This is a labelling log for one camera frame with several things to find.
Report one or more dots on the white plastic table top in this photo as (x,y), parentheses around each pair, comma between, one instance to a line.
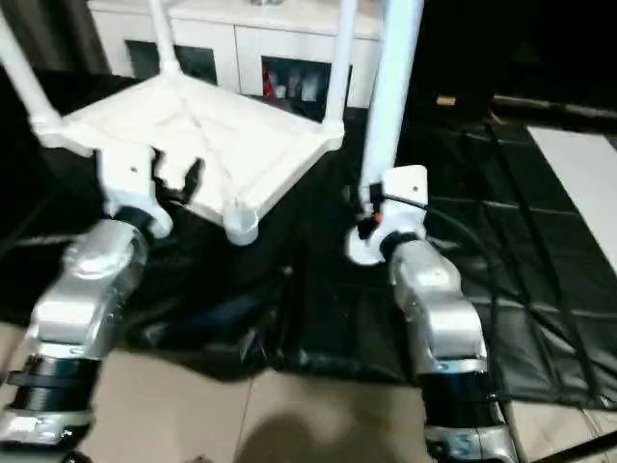
(193,120)

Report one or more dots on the white plastic table leg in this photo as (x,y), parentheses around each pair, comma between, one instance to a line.
(29,82)
(393,96)
(340,62)
(166,34)

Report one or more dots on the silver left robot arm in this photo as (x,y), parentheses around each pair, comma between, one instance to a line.
(82,289)

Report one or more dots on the small red item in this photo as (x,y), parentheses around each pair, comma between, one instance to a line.
(267,84)

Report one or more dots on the small white bottle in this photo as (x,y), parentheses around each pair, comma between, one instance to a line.
(279,91)
(308,89)

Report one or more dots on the small yellow tag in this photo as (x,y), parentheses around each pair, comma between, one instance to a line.
(446,100)

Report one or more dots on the black mat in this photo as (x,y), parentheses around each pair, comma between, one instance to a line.
(506,265)

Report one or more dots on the white cabinet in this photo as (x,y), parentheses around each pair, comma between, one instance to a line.
(270,38)

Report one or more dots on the dark patterned ornament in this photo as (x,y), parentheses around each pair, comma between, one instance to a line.
(265,2)

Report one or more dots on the grey curtain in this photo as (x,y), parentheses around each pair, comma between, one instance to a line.
(48,34)

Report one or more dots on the black side table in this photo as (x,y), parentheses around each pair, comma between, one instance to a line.
(554,107)

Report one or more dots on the white flat board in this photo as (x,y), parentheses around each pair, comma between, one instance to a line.
(578,178)

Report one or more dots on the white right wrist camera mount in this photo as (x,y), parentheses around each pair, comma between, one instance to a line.
(407,193)

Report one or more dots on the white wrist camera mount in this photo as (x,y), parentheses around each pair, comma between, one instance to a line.
(407,193)
(127,178)

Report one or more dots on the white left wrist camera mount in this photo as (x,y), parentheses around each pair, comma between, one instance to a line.
(127,178)

